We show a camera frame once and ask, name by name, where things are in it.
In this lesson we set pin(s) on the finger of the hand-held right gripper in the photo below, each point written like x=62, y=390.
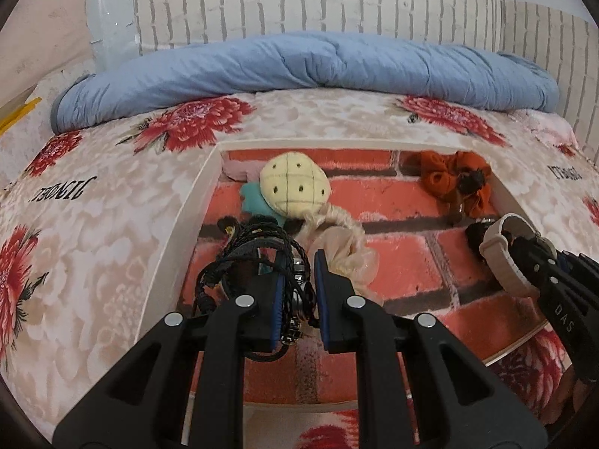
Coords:
x=561, y=313
x=585, y=280

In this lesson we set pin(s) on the orange scrunchie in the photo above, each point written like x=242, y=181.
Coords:
x=440, y=177

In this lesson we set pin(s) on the pineapple plush hair clip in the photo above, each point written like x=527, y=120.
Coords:
x=292, y=182

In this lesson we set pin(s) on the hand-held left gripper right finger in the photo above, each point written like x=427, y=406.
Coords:
x=325, y=308

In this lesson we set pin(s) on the blue quilt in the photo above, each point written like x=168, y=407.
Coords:
x=304, y=61

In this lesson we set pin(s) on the brick-patterned shallow tray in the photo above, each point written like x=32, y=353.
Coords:
x=412, y=262

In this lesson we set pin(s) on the clear plastic sheet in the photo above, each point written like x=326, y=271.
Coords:
x=110, y=23

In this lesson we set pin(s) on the pink cloth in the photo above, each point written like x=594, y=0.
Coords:
x=552, y=126

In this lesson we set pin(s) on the yellow strip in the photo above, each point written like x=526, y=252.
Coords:
x=21, y=114

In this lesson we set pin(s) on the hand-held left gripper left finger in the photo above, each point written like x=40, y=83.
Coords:
x=276, y=308

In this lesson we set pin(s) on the cream scrunchie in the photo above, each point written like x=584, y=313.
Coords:
x=348, y=252

